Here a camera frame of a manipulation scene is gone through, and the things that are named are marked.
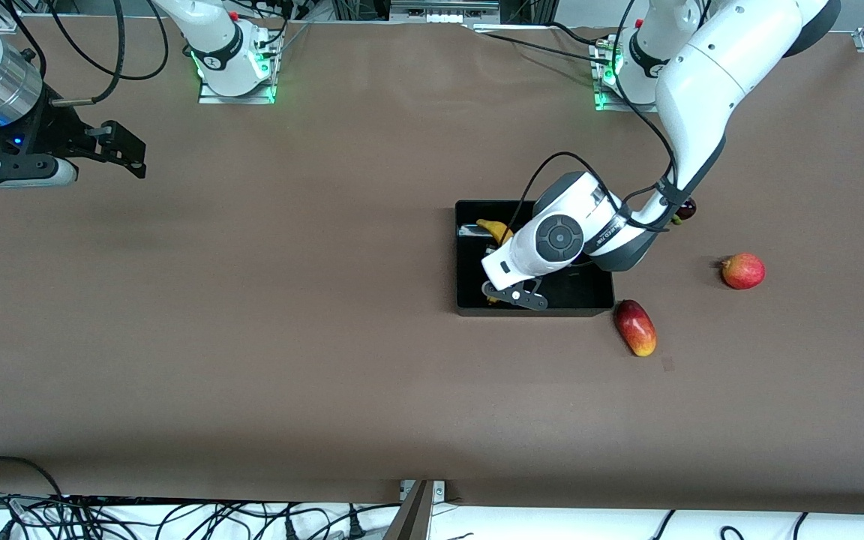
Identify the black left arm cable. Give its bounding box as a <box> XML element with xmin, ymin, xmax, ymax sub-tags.
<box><xmin>522</xmin><ymin>112</ymin><xmax>679</xmax><ymax>233</ymax></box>

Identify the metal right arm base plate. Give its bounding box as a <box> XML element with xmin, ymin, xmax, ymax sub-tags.
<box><xmin>198</xmin><ymin>30</ymin><xmax>277</xmax><ymax>104</ymax></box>

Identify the arched black floor cable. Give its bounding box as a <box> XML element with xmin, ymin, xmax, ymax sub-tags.
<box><xmin>0</xmin><ymin>455</ymin><xmax>65</xmax><ymax>500</ymax></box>

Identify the red apple far right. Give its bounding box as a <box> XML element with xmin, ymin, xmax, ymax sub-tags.
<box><xmin>720</xmin><ymin>253</ymin><xmax>767</xmax><ymax>290</ymax></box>

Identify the grey diagonal beam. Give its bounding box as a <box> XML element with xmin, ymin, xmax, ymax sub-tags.
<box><xmin>383</xmin><ymin>480</ymin><xmax>433</xmax><ymax>540</ymax></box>

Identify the looping black right arm cable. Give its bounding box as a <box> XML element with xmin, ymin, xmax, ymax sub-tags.
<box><xmin>49</xmin><ymin>0</ymin><xmax>170</xmax><ymax>82</ymax></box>

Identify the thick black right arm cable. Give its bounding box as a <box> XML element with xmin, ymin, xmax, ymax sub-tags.
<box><xmin>48</xmin><ymin>0</ymin><xmax>124</xmax><ymax>110</ymax></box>

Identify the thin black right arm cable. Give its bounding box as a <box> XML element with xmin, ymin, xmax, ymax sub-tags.
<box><xmin>4</xmin><ymin>0</ymin><xmax>47</xmax><ymax>80</ymax></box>

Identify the yellow banana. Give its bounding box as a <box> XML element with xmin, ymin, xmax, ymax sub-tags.
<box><xmin>475</xmin><ymin>217</ymin><xmax>514</xmax><ymax>305</ymax></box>

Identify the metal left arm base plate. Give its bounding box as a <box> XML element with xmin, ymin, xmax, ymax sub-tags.
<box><xmin>593</xmin><ymin>41</ymin><xmax>674</xmax><ymax>113</ymax></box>

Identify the grey connector panel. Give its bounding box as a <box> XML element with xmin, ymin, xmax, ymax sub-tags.
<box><xmin>389</xmin><ymin>0</ymin><xmax>502</xmax><ymax>25</ymax></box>

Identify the red yellow mango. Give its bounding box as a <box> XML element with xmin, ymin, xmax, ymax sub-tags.
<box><xmin>613</xmin><ymin>299</ymin><xmax>658</xmax><ymax>358</ymax></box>

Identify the brown table cover sheet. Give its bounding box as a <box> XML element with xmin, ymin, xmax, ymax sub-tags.
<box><xmin>0</xmin><ymin>15</ymin><xmax>864</xmax><ymax>515</ymax></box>

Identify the black cable across table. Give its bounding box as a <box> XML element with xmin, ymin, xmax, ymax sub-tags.
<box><xmin>469</xmin><ymin>22</ymin><xmax>613</xmax><ymax>61</ymax></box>

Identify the black plastic box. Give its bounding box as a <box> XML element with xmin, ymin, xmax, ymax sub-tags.
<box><xmin>454</xmin><ymin>199</ymin><xmax>617</xmax><ymax>317</ymax></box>

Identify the silver metal bracket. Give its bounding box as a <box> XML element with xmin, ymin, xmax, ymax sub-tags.
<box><xmin>400</xmin><ymin>480</ymin><xmax>446</xmax><ymax>502</ymax></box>

